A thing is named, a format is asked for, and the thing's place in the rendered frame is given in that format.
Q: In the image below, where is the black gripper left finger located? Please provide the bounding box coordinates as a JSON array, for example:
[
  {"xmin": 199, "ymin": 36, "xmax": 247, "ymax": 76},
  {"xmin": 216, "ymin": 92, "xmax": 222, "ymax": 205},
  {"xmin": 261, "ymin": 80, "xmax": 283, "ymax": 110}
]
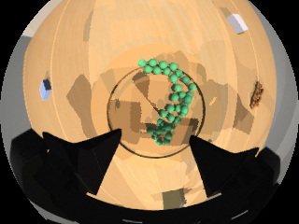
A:
[{"xmin": 42, "ymin": 128, "xmax": 122, "ymax": 195}]

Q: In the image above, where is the white cube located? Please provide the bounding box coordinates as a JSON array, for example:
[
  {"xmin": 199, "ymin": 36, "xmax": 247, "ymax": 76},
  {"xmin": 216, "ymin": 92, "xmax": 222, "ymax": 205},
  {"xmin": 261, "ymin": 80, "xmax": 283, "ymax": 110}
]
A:
[{"xmin": 225, "ymin": 14, "xmax": 248, "ymax": 35}]

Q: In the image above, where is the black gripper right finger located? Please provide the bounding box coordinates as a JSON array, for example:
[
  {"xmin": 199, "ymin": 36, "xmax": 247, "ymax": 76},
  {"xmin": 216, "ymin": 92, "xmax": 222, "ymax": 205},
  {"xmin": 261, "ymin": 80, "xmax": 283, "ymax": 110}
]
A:
[{"xmin": 190, "ymin": 135, "xmax": 259, "ymax": 198}]

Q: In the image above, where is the light blue block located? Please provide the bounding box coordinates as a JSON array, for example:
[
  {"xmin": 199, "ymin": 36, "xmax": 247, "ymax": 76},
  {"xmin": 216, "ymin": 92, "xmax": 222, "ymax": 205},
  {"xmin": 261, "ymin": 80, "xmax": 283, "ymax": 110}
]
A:
[{"xmin": 40, "ymin": 79, "xmax": 51, "ymax": 100}]

